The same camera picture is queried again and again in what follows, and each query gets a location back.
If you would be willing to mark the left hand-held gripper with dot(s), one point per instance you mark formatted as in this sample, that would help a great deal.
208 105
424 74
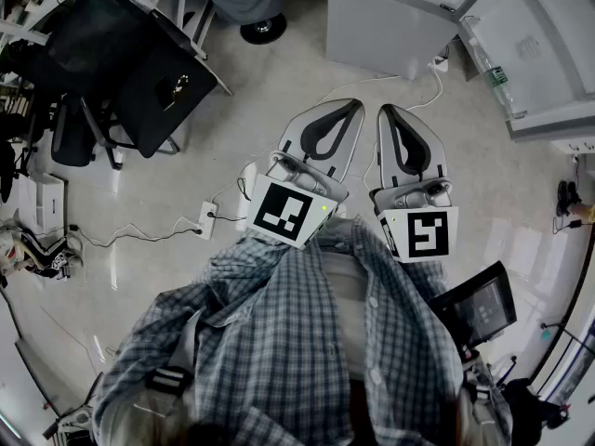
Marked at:
279 212

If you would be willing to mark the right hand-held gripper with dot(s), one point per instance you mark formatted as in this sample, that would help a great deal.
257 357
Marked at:
427 232

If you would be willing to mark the white refrigerator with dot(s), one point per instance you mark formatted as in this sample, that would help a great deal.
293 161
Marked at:
386 26

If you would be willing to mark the white power strip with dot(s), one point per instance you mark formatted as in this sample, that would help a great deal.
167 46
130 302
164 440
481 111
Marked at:
439 65
207 221

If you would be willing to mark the clear door bin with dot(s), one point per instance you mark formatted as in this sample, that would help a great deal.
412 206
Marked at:
509 109

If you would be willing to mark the clear green-label water bottle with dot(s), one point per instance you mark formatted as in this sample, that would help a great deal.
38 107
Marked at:
495 79

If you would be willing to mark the grey printed door sticker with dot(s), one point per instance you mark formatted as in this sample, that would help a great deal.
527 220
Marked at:
528 47

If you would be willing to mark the person's grey undershirt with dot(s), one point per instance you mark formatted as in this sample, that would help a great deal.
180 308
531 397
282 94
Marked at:
346 305

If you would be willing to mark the black smartphone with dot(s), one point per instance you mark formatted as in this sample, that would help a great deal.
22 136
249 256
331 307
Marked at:
162 93

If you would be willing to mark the black chest-mounted tablet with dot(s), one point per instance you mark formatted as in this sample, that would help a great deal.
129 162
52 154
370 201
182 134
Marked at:
483 311

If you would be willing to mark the black power adapter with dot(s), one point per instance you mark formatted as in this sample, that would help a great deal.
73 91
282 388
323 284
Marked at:
574 224

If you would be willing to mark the person's plaid shirt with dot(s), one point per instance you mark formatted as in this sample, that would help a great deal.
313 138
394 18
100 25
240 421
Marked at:
279 342

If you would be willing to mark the black mesh office chair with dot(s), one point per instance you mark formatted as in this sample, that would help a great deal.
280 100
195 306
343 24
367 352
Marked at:
93 40

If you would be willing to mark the black bag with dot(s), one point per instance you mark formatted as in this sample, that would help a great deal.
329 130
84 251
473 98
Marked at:
525 402

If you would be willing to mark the white cardboard box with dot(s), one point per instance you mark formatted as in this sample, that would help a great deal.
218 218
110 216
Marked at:
44 202

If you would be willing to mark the black and white jacket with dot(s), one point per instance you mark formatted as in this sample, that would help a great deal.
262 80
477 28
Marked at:
46 253

